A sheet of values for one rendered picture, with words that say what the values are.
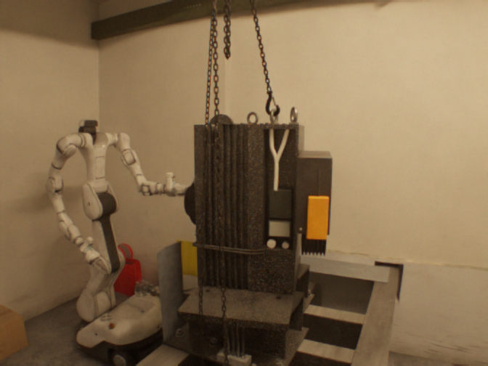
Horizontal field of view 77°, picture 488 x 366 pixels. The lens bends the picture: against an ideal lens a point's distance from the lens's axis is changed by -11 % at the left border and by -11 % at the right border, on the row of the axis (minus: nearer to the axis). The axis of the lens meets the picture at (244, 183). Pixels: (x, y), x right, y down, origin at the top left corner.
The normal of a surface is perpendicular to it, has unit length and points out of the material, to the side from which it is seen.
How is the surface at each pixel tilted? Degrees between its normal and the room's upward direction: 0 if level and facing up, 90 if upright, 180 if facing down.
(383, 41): 90
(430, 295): 90
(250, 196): 90
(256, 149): 90
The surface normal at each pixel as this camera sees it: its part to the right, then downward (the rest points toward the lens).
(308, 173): -0.22, 0.14
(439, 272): -0.44, 0.14
